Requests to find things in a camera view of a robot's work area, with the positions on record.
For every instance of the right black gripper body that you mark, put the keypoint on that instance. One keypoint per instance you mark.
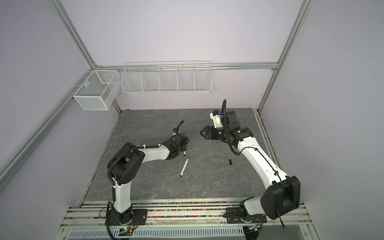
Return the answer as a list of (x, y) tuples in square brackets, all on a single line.
[(220, 134)]

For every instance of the long white wire basket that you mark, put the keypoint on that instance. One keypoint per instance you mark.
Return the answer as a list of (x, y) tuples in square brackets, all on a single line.
[(174, 77)]

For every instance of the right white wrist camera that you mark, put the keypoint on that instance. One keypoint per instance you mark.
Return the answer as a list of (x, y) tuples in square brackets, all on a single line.
[(216, 116)]

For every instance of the white mesh box basket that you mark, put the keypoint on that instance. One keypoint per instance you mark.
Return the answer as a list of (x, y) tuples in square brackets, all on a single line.
[(99, 90)]

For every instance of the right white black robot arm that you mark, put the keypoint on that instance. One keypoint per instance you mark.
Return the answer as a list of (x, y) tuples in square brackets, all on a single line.
[(282, 193)]

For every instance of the black whiteboard marker two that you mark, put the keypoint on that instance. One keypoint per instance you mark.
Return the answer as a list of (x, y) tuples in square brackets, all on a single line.
[(184, 167)]

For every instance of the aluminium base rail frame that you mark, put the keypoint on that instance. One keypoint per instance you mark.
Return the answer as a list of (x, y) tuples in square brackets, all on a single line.
[(184, 213)]

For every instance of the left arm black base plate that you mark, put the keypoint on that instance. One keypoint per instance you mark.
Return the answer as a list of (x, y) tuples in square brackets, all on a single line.
[(130, 217)]

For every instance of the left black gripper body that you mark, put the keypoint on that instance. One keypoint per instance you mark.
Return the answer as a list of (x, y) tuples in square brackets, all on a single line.
[(182, 149)]

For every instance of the white vented cable duct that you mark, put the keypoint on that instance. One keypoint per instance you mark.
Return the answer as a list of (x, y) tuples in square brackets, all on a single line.
[(157, 233)]

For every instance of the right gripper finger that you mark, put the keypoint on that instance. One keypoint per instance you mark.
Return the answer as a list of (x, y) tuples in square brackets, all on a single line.
[(207, 130), (208, 136)]

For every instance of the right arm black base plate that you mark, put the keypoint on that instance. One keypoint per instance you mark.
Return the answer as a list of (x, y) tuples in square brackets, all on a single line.
[(239, 216)]

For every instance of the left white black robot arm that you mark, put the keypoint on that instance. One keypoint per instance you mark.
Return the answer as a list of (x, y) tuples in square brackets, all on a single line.
[(124, 166)]

